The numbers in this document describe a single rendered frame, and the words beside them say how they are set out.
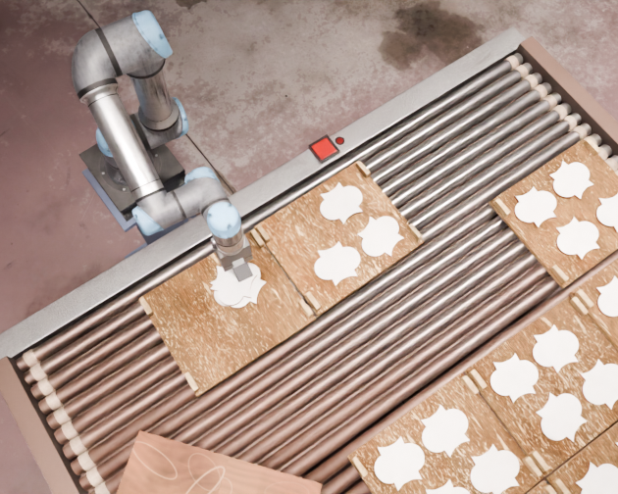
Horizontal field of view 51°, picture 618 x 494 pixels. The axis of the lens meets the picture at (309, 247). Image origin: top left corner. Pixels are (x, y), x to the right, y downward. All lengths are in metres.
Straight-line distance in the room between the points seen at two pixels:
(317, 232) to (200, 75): 1.67
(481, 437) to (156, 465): 0.89
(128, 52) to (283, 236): 0.76
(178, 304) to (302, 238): 0.43
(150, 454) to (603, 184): 1.61
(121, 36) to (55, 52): 2.18
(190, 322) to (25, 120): 1.91
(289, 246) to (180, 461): 0.70
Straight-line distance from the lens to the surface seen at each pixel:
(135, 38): 1.61
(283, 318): 1.94
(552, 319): 2.08
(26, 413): 2.02
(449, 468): 1.92
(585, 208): 2.25
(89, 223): 3.21
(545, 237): 2.16
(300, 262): 1.99
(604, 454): 2.06
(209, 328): 1.95
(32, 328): 2.11
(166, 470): 1.81
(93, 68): 1.60
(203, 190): 1.57
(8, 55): 3.86
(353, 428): 1.90
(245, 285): 1.95
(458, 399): 1.94
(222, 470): 1.78
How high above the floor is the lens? 2.81
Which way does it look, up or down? 69 degrees down
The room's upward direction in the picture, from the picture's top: 2 degrees clockwise
